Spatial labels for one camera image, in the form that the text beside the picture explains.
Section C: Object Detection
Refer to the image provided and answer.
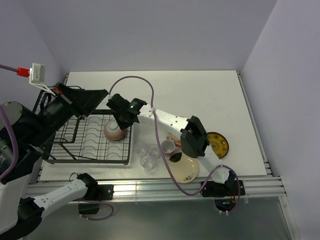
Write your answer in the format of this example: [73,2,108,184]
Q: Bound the black yellow ornate plate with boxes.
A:
[207,132,230,159]

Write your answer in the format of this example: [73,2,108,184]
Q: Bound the small pink mug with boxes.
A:
[160,139,181,157]

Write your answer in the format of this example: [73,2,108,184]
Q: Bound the purple cable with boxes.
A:
[0,63,116,222]
[109,75,245,216]

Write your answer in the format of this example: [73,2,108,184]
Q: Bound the cream plate lower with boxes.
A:
[167,152,199,184]

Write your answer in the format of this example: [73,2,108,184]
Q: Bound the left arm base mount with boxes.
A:
[78,184,114,221]

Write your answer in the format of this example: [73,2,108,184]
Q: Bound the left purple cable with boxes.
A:
[0,63,116,222]

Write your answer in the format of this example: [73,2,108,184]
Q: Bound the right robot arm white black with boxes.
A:
[106,93,241,197]

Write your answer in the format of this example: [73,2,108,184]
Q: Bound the aluminium rail frame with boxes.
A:
[14,72,301,240]

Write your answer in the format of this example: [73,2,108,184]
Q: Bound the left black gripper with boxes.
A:
[27,80,109,146]

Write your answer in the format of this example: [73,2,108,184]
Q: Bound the clear glass cup right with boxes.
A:
[147,144,160,159]

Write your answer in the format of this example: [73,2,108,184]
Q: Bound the clear glass cup left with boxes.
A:
[135,141,147,157]

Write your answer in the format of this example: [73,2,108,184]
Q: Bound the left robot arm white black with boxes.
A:
[0,83,108,240]

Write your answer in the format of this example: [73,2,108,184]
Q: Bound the cream plate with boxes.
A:
[166,132,181,144]
[167,152,199,184]

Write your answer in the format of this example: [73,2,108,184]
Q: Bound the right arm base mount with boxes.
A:
[200,178,246,215]

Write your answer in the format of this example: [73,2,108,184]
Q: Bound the clear glass cup front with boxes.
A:
[140,155,154,171]

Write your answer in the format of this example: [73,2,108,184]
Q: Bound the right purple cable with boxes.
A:
[109,75,245,216]

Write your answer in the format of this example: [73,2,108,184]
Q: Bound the black wire dish rack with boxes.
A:
[20,91,132,165]

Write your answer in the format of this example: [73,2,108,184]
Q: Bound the patterned pink ceramic bowl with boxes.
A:
[103,120,125,141]

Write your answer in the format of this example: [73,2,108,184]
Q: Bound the cream plate upper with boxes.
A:
[166,132,181,144]

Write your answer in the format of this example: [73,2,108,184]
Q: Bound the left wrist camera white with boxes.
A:
[16,63,55,96]

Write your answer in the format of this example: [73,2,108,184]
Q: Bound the clear glass cup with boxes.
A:
[135,141,147,157]
[140,155,154,171]
[147,144,160,159]

